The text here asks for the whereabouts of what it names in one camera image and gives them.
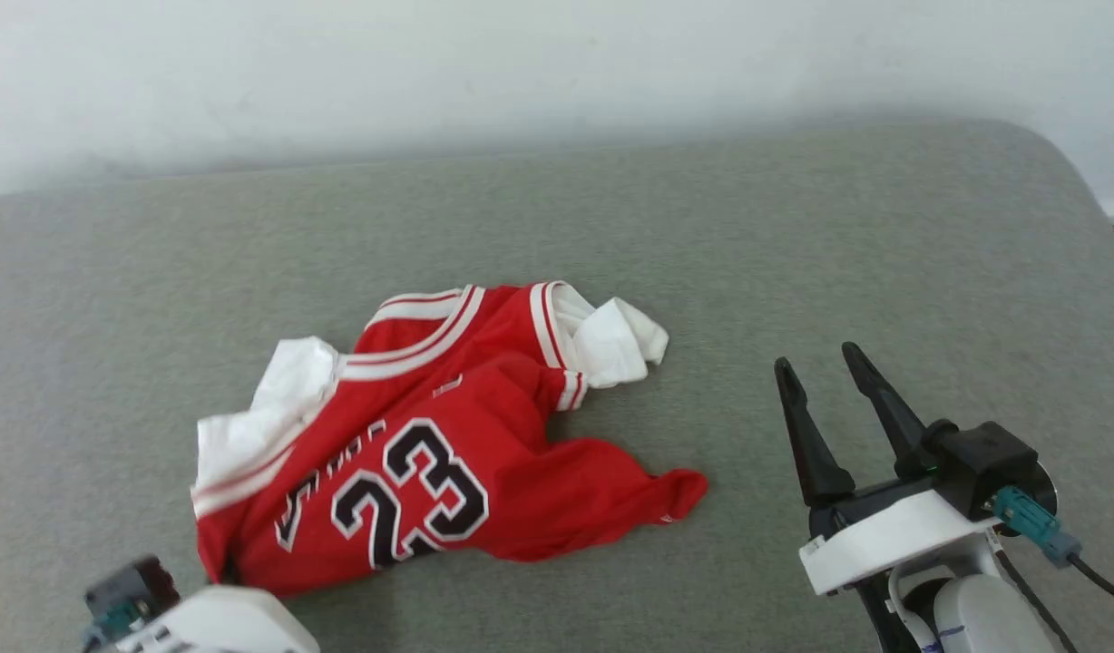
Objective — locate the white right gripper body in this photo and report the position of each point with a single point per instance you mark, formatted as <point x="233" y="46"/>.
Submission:
<point x="893" y="540"/>

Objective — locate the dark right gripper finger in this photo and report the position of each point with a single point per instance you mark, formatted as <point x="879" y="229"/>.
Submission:
<point x="884" y="404"/>
<point x="809" y="444"/>

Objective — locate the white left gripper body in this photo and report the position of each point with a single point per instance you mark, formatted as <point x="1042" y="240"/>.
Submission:
<point x="221" y="626"/>

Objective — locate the red basketball jersey number 23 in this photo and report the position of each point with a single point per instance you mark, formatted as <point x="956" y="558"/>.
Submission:
<point x="484" y="426"/>

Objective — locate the grey fabric sofa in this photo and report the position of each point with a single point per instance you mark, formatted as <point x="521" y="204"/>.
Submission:
<point x="557" y="236"/>

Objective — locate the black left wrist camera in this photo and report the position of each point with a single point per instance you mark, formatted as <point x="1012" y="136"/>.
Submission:
<point x="135" y="585"/>

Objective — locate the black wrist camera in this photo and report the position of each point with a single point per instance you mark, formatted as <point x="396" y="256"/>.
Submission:
<point x="135" y="585"/>
<point x="983" y="462"/>

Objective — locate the teal left camera connector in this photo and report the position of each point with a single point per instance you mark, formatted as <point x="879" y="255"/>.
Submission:
<point x="112" y="621"/>

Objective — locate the teal camera connector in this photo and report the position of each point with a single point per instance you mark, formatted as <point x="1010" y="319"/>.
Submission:
<point x="1033" y="524"/>
<point x="112" y="621"/>

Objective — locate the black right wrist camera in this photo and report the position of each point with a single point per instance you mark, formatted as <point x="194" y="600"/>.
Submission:
<point x="983" y="462"/>

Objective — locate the teal right camera connector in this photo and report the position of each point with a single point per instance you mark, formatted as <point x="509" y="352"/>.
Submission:
<point x="1033" y="524"/>

